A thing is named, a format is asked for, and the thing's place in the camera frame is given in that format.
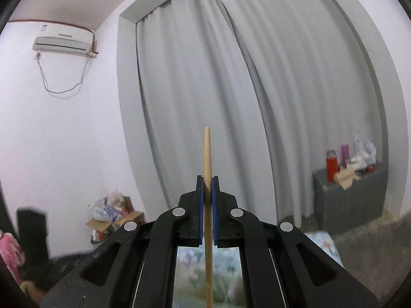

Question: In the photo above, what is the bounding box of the white air conditioner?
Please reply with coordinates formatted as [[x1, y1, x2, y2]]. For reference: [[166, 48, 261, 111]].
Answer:
[[32, 22, 97, 58]]

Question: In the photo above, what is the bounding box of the floral blue tablecloth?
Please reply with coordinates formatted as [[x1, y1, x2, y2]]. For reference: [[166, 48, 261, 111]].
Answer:
[[172, 231, 342, 307]]

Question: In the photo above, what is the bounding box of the wooden chopstick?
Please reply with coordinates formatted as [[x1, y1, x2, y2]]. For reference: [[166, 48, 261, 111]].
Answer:
[[203, 127, 213, 308]]

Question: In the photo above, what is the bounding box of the purple cup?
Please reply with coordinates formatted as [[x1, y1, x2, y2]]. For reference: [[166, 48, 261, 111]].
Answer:
[[341, 144, 350, 169]]

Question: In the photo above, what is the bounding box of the grey curtain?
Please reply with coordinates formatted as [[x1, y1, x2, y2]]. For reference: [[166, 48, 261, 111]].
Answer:
[[136, 0, 384, 223]]

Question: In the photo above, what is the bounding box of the grey cabinet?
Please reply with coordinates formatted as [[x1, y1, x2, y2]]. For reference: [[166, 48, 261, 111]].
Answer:
[[313, 162, 388, 235]]

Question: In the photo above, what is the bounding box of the brown paper roll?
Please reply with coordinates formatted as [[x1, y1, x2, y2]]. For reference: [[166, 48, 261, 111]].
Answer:
[[334, 168, 360, 190]]

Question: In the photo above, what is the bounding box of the white plastic bag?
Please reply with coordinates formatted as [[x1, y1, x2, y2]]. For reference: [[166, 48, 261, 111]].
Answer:
[[346, 135, 376, 171]]

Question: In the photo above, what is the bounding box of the red thermos bottle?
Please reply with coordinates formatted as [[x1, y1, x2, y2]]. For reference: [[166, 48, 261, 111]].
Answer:
[[326, 149, 339, 181]]

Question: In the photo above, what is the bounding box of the cardboard box with clutter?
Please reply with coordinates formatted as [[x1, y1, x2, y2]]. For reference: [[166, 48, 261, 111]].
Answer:
[[86, 189, 146, 245]]

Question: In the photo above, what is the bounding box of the air conditioner cable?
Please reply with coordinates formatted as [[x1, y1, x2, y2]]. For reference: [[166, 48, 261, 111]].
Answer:
[[34, 51, 93, 96]]

